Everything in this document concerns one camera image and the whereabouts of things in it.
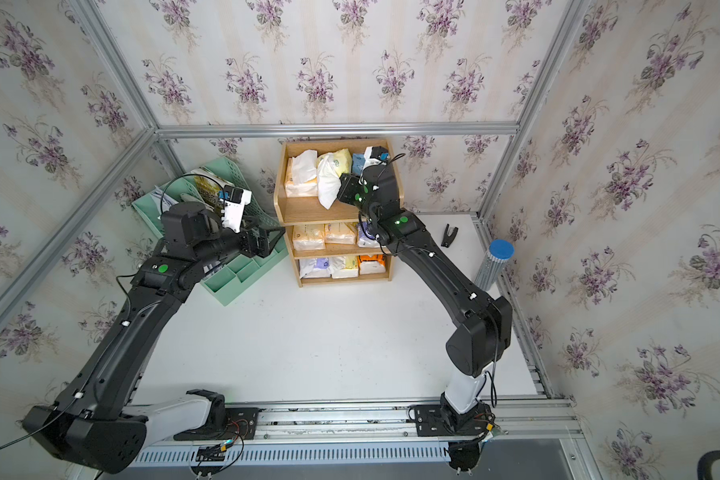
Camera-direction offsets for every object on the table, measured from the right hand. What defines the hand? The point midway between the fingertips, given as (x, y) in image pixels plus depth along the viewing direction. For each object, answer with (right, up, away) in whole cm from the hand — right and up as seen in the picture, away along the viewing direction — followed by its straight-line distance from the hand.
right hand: (343, 176), depth 73 cm
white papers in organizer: (-53, -5, +12) cm, 54 cm away
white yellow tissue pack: (-1, -25, +22) cm, 33 cm away
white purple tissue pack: (-10, -25, +22) cm, 35 cm away
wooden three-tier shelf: (-10, -8, +5) cm, 14 cm away
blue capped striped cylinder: (+46, -19, +13) cm, 51 cm away
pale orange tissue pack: (-11, -15, +11) cm, 21 cm away
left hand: (-16, -13, -5) cm, 21 cm away
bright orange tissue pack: (+9, -24, +22) cm, 34 cm away
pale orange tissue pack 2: (-2, -14, +14) cm, 20 cm away
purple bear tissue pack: (+5, -16, +13) cm, 21 cm away
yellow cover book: (-45, +1, +22) cm, 50 cm away
